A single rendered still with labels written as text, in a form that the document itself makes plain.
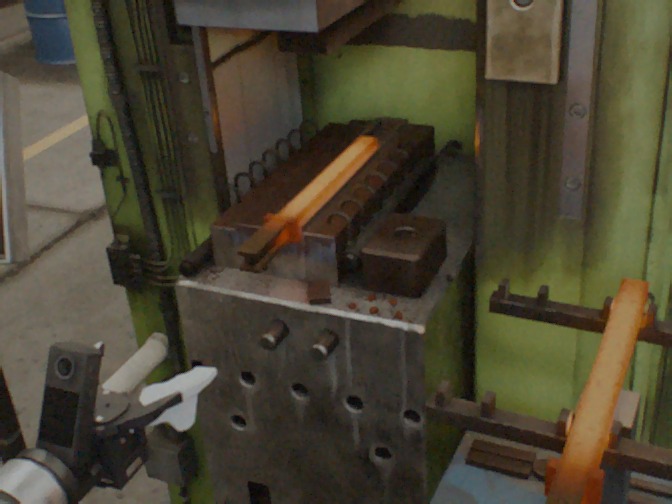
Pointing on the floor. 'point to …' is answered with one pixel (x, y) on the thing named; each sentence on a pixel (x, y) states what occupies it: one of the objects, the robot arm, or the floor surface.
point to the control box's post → (8, 426)
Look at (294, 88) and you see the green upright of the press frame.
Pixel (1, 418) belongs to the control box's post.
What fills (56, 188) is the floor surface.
